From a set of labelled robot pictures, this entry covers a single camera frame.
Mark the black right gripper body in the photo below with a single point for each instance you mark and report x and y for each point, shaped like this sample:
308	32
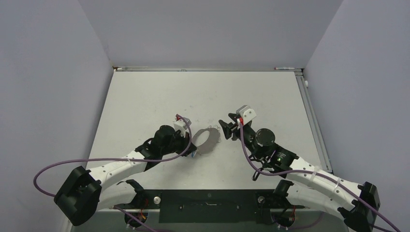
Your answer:
249	133

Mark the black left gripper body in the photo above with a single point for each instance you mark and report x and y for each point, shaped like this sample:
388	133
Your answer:
180	142

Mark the metal keyring plate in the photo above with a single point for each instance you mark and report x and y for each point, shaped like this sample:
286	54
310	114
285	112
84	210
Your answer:
206	140

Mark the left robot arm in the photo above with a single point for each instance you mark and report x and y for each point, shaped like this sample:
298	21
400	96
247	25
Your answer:
84	192

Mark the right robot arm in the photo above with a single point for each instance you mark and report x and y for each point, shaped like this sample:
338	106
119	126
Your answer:
305	184

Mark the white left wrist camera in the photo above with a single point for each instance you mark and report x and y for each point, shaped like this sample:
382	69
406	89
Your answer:
181	124

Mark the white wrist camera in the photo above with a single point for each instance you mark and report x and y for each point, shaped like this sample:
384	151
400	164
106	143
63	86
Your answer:
246	114
181	124

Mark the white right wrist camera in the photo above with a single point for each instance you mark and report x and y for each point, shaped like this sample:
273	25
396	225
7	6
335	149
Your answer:
246	114

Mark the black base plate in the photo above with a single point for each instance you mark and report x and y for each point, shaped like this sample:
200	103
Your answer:
211	206

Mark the aluminium rail right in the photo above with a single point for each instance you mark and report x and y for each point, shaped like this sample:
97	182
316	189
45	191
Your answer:
314	124

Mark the aluminium rail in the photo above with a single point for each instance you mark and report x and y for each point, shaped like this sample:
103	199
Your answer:
314	124
224	69

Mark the aluminium rail back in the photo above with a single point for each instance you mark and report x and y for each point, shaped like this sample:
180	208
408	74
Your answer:
224	69

